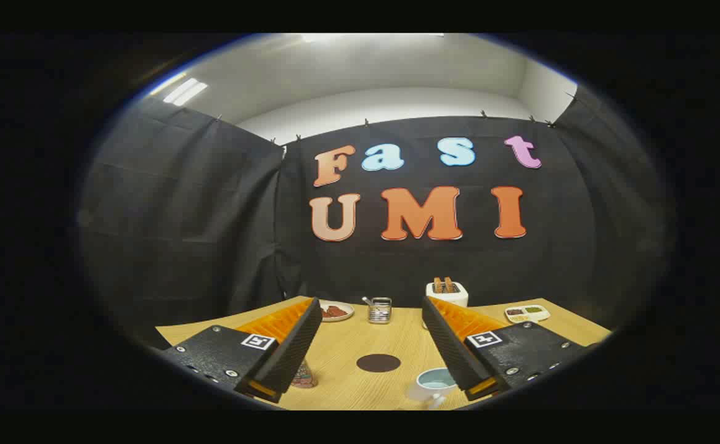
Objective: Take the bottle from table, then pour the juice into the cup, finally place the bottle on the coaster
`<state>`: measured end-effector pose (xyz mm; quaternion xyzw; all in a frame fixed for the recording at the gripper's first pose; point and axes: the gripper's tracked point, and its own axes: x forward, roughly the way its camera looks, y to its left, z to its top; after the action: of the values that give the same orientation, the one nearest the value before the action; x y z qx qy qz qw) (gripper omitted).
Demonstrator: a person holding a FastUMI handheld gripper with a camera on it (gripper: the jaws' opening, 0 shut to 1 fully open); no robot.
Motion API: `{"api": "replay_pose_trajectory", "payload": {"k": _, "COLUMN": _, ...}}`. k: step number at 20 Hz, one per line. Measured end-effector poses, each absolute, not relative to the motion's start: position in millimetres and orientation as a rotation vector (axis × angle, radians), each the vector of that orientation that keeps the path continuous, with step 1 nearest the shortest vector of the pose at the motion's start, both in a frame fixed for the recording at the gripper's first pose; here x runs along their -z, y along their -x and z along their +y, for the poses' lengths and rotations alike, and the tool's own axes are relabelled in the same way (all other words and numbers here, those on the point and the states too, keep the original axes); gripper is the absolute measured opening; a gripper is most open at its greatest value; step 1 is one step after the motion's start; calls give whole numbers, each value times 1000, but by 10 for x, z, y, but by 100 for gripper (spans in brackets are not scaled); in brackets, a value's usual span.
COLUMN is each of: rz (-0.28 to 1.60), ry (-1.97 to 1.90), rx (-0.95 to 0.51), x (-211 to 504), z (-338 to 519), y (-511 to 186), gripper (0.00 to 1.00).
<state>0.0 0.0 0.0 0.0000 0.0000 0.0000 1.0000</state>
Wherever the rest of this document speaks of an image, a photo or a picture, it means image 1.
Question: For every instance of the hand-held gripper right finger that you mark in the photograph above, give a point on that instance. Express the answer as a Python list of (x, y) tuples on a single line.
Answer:
[(452, 351)]

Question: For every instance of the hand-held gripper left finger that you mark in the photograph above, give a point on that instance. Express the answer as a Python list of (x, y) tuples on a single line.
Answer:
[(292, 351)]

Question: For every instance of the silver juice bottle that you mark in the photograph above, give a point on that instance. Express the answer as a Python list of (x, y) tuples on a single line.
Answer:
[(303, 375)]

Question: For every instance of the white cup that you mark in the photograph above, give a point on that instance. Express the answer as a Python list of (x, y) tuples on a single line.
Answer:
[(432, 385)]

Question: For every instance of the dark brown round coaster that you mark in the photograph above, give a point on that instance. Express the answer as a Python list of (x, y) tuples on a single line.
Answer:
[(378, 362)]

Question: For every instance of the white toaster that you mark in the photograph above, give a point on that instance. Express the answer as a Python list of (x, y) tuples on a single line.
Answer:
[(454, 298)]

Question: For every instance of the white plate with food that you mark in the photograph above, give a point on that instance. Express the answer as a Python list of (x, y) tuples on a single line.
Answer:
[(336, 311)]

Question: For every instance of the brown toast slice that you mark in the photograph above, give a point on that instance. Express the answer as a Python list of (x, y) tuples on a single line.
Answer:
[(437, 284), (449, 284)]

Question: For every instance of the wooden table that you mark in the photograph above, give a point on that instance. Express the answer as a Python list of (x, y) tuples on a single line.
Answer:
[(360, 339)]

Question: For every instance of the white divided snack tray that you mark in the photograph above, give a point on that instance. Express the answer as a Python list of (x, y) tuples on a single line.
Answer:
[(527, 313)]

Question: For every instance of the black backdrop cloth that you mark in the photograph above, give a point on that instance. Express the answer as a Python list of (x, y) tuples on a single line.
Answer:
[(212, 203)]

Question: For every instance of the ceiling light panel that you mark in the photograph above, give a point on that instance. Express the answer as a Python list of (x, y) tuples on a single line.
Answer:
[(185, 91)]

